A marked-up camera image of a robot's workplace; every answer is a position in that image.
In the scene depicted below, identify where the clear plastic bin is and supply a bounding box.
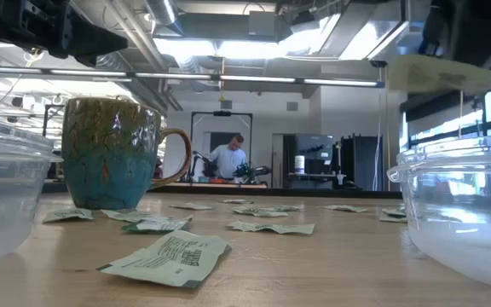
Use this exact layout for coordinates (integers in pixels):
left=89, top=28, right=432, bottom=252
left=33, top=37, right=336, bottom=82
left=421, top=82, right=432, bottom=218
left=385, top=135, right=491, bottom=294
left=0, top=117, right=64, bottom=269

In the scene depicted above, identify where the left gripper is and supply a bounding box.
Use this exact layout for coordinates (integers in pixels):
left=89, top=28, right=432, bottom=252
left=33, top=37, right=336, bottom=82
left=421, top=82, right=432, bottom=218
left=0, top=0, right=130, bottom=68

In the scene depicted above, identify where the silver air duct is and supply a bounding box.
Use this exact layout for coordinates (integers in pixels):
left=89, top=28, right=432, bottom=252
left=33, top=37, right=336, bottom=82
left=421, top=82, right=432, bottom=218
left=142, top=0, right=186, bottom=38

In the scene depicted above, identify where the black background gantry frame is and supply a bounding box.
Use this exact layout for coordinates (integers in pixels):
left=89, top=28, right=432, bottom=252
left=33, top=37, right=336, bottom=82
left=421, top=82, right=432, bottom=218
left=189, top=110, right=255, bottom=184

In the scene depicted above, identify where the teal and brown ceramic mug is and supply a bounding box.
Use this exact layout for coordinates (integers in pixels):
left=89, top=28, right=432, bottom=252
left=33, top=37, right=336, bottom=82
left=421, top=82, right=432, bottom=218
left=61, top=96, right=194, bottom=211

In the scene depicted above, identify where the person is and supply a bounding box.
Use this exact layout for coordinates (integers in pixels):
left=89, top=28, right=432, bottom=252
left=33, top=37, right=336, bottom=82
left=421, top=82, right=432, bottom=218
left=205, top=133, right=250, bottom=182

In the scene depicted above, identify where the wooden background table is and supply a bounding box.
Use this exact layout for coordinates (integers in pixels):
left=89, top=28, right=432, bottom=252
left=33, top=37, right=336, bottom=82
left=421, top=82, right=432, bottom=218
left=166, top=181, right=269, bottom=189

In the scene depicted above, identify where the dark grey cabinet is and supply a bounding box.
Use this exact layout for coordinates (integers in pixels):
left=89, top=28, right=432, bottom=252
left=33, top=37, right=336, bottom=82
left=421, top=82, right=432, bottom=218
left=286, top=133, right=336, bottom=190

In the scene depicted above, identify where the grey ceiling box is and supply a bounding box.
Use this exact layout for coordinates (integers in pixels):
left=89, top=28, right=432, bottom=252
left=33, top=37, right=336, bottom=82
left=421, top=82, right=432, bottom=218
left=247, top=9, right=278, bottom=38

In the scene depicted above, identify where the black aluminium table frame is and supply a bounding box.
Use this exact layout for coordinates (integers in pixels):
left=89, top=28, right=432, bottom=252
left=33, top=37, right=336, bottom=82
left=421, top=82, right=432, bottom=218
left=43, top=181, right=403, bottom=200

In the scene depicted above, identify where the long LED light bar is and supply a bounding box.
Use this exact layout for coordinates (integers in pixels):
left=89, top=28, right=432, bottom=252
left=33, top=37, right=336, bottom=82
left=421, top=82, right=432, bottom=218
left=0, top=65, right=386, bottom=89

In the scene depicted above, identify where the black panel cabinet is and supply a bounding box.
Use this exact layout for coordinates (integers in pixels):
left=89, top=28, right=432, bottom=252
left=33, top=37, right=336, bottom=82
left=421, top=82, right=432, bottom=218
left=340, top=135, right=385, bottom=192

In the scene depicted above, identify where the white canister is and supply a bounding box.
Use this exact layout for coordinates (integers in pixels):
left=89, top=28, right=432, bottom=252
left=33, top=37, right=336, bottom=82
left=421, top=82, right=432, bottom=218
left=293, top=154, right=307, bottom=176

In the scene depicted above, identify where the dark grey door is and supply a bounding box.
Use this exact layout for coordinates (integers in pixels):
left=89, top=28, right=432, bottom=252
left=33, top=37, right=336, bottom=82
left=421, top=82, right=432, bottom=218
left=209, top=130, right=242, bottom=180

